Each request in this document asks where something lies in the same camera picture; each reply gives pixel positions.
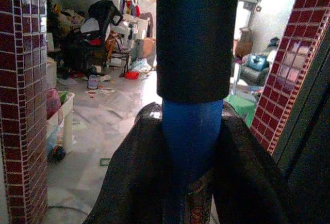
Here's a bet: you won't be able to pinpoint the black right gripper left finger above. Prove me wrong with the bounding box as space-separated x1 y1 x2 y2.
84 102 187 224

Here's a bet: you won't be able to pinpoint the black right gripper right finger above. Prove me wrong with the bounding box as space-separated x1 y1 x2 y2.
210 102 291 224

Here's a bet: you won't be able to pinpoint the blue pole with black grip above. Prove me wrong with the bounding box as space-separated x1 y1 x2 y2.
156 0 240 224

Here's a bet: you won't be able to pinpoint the green plastic stool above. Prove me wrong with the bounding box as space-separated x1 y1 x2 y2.
226 93 258 126

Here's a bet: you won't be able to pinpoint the toy with orange wheel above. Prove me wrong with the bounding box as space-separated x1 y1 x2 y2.
47 125 67 163

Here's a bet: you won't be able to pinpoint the white plastic container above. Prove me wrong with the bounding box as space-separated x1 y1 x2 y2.
46 92 75 155

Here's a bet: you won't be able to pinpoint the purple and white bottle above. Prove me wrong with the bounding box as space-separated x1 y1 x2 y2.
87 74 98 90

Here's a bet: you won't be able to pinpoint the dark sofa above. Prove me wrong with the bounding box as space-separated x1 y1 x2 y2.
233 61 271 87

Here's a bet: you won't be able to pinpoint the white plastic bag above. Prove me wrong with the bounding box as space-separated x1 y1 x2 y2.
130 58 152 73

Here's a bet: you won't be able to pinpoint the blue bag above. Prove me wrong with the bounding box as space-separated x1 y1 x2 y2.
247 54 269 70

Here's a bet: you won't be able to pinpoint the red mosaic tile pillar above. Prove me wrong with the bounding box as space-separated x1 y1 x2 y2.
0 0 48 224
250 0 330 155

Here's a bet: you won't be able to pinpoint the cardboard box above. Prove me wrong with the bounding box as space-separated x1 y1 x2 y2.
143 37 157 59

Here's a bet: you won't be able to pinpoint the brown box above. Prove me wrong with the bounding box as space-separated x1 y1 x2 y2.
233 27 253 57

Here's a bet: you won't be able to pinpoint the colourful hanging clothes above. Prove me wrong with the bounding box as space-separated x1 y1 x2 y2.
120 0 141 17

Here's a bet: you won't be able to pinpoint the grey floor cable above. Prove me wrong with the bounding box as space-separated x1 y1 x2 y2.
47 204 90 219

